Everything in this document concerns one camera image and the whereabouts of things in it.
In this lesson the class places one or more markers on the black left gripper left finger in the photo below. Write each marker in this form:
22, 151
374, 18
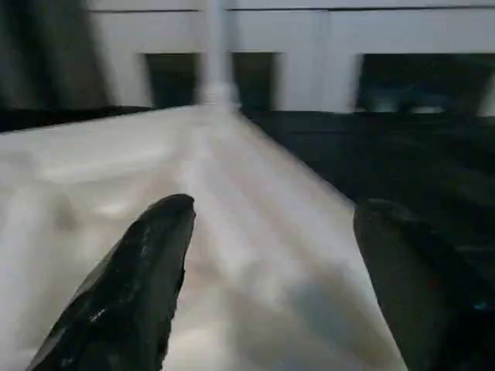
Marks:
116, 293

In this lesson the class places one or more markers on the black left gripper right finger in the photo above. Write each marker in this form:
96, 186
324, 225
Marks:
433, 293

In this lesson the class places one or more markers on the white plastic table top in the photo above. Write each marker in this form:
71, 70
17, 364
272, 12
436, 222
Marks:
232, 232

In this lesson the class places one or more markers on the white plastic table leg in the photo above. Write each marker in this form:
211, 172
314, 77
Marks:
216, 38

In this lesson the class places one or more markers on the black mat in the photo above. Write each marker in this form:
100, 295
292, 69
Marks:
386, 154

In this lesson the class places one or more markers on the grey-green curtain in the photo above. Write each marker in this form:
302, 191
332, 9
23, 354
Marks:
46, 50

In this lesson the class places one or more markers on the white cabinet with glass doors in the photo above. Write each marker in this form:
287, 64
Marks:
309, 31

